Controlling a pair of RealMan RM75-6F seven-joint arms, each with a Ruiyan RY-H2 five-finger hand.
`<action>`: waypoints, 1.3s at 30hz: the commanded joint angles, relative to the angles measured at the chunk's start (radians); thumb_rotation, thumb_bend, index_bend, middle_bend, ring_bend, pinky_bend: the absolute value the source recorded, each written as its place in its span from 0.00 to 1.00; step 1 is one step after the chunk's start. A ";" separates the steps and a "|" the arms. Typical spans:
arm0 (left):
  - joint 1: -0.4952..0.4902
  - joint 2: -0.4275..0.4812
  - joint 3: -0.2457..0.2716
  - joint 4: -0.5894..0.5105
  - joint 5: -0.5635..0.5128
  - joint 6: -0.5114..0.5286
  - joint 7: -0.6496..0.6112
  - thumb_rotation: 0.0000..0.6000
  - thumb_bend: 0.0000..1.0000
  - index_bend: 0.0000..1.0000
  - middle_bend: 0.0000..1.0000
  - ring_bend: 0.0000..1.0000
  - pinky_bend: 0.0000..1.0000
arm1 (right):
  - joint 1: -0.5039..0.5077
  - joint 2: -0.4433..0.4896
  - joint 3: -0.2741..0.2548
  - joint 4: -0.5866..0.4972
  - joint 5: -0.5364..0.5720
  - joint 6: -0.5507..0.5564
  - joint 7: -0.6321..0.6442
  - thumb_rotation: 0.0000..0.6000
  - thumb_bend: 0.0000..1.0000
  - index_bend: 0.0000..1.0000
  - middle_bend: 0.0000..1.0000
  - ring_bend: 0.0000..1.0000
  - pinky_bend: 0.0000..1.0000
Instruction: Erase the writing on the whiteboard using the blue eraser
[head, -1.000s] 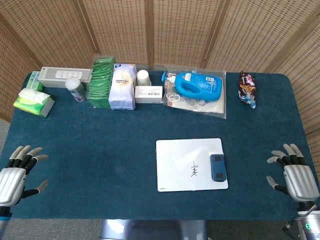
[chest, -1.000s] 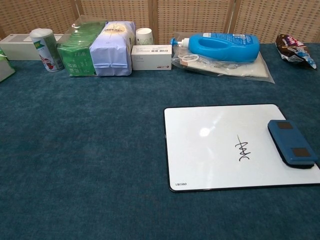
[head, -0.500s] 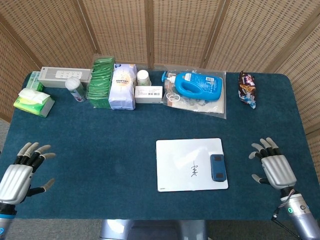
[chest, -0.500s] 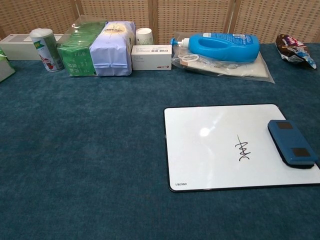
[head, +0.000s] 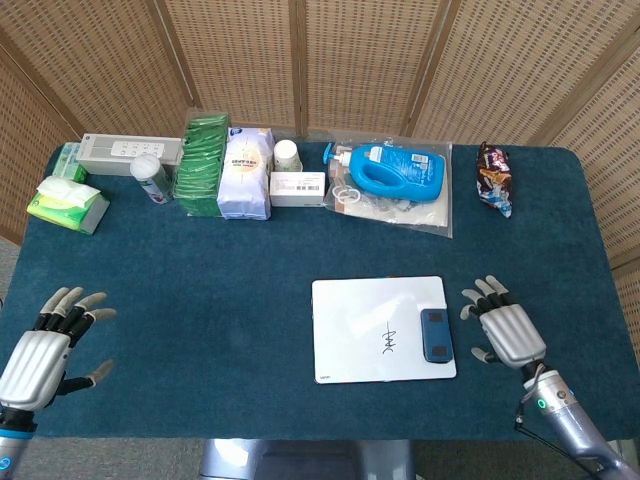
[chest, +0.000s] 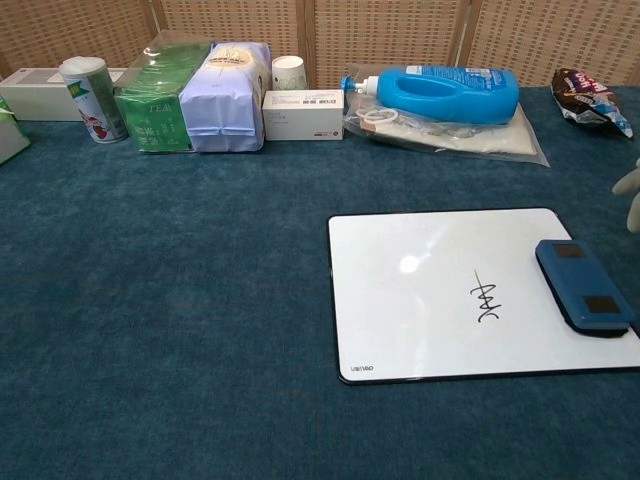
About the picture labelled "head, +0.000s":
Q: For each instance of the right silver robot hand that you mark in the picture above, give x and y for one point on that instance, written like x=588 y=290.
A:
x=515 y=335

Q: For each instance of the white lavender paper bag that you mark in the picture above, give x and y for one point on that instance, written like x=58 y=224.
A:
x=242 y=185

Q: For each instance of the white paper cup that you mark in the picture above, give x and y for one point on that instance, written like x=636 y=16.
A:
x=286 y=157

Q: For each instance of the white board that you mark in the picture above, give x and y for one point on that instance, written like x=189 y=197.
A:
x=360 y=320

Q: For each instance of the small white cardboard box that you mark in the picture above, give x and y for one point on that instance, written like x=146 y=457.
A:
x=295 y=192

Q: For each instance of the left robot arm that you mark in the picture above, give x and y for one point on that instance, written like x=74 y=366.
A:
x=12 y=440

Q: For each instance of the woven rattan folding screen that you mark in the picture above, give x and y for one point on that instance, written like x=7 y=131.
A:
x=350 y=60

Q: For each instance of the brown snack bag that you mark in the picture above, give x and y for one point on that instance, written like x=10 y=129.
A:
x=492 y=175

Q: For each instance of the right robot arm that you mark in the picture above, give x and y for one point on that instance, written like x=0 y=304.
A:
x=565 y=420

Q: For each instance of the blue detergent pump bottle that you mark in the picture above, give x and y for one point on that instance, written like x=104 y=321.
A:
x=395 y=175

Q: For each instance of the clear plastic zip bag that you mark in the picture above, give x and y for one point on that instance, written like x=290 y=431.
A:
x=400 y=217

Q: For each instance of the white lidded cylindrical can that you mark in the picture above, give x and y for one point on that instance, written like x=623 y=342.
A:
x=152 y=182

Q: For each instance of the blue board eraser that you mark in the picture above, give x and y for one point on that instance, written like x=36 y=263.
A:
x=436 y=335

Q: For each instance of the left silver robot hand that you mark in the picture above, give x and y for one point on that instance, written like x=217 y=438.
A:
x=35 y=365

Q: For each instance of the green tea box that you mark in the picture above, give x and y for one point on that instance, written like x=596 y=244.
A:
x=200 y=165

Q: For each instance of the green tissue pack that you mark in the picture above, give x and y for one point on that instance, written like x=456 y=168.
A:
x=65 y=210

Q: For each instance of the blue felt table cover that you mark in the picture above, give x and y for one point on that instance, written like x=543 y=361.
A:
x=200 y=300

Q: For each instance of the light green wipes pack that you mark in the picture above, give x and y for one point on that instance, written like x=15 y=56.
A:
x=67 y=162

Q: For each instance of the white power strip box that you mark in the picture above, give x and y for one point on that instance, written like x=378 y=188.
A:
x=100 y=160

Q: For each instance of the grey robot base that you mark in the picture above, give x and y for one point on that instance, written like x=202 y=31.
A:
x=300 y=460

